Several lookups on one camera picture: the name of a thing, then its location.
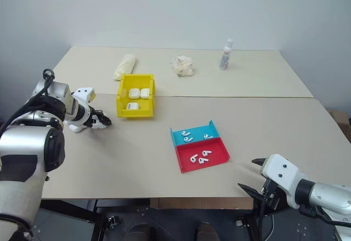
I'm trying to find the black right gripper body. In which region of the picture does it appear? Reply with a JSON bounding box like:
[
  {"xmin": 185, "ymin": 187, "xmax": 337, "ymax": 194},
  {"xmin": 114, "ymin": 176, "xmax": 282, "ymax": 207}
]
[{"xmin": 259, "ymin": 177, "xmax": 281, "ymax": 208}]

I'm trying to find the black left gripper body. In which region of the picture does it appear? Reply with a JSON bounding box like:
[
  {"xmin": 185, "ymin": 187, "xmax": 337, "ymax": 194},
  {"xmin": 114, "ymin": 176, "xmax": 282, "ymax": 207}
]
[{"xmin": 85, "ymin": 108, "xmax": 100, "ymax": 128}]

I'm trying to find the yellow plastic bin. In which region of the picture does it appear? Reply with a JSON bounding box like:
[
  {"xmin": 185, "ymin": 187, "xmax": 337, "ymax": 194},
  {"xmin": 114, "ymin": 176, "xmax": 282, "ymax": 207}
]
[{"xmin": 116, "ymin": 73, "xmax": 157, "ymax": 119}]

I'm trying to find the red open tray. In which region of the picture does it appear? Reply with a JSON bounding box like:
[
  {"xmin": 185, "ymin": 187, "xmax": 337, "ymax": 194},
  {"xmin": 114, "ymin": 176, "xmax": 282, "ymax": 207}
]
[{"xmin": 174, "ymin": 137, "xmax": 231, "ymax": 175}]

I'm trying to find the cream rolled cloth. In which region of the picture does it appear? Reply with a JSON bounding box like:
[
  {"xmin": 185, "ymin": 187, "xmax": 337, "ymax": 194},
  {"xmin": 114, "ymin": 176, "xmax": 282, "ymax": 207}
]
[{"xmin": 113, "ymin": 54, "xmax": 138, "ymax": 82}]

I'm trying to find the dark rounded shape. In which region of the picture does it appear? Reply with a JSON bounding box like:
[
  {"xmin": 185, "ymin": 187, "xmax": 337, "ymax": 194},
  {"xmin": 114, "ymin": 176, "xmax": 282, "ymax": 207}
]
[
  {"xmin": 195, "ymin": 221, "xmax": 220, "ymax": 241},
  {"xmin": 123, "ymin": 222, "xmax": 151, "ymax": 241}
]

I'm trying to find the blue open tray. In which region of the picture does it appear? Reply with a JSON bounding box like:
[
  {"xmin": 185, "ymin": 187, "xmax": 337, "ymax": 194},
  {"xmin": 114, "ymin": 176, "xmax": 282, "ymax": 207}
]
[{"xmin": 170, "ymin": 118, "xmax": 222, "ymax": 147}]

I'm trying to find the brown cardboard box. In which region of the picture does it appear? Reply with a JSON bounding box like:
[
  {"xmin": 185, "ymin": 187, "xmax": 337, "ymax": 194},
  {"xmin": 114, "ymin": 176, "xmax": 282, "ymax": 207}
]
[{"xmin": 327, "ymin": 109, "xmax": 351, "ymax": 144}]

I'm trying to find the cream crumpled cloth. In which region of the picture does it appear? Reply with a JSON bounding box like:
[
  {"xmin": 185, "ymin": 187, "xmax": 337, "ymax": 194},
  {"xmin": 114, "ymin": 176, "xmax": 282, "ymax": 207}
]
[{"xmin": 171, "ymin": 55, "xmax": 194, "ymax": 78}]

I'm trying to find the clear plastic spray bottle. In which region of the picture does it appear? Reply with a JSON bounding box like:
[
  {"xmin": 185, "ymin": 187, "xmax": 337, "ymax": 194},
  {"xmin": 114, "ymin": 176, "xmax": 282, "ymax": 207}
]
[{"xmin": 219, "ymin": 38, "xmax": 234, "ymax": 71}]

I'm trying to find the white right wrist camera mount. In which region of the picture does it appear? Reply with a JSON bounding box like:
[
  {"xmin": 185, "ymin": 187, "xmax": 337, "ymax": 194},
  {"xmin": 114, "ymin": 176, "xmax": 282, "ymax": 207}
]
[{"xmin": 258, "ymin": 153, "xmax": 308, "ymax": 209}]

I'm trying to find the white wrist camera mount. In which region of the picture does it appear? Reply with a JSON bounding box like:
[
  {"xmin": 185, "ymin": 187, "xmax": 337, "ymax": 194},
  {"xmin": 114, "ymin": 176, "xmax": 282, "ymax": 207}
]
[
  {"xmin": 67, "ymin": 87, "xmax": 97, "ymax": 134},
  {"xmin": 258, "ymin": 153, "xmax": 308, "ymax": 209}
]

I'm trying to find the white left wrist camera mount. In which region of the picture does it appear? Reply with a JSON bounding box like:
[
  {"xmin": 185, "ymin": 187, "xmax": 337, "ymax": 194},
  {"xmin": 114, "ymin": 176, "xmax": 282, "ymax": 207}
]
[{"xmin": 67, "ymin": 87, "xmax": 97, "ymax": 134}]

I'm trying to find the black table frame leg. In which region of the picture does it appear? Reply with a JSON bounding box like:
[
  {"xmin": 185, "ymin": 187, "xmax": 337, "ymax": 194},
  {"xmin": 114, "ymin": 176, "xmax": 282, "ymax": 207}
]
[
  {"xmin": 39, "ymin": 198, "xmax": 121, "ymax": 241},
  {"xmin": 235, "ymin": 196, "xmax": 296, "ymax": 241}
]

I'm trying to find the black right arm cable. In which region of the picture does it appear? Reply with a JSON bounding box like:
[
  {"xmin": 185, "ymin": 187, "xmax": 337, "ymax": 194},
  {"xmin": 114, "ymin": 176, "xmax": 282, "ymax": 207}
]
[{"xmin": 298, "ymin": 204, "xmax": 341, "ymax": 227}]

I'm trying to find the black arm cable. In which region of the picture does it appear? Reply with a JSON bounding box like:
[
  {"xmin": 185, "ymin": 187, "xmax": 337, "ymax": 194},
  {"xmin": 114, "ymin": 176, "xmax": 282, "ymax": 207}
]
[
  {"xmin": 298, "ymin": 204, "xmax": 341, "ymax": 227},
  {"xmin": 0, "ymin": 68, "xmax": 56, "ymax": 132}
]

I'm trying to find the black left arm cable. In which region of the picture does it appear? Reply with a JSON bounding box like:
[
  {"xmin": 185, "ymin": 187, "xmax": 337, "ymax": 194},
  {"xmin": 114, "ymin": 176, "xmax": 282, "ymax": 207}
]
[{"xmin": 0, "ymin": 68, "xmax": 56, "ymax": 132}]

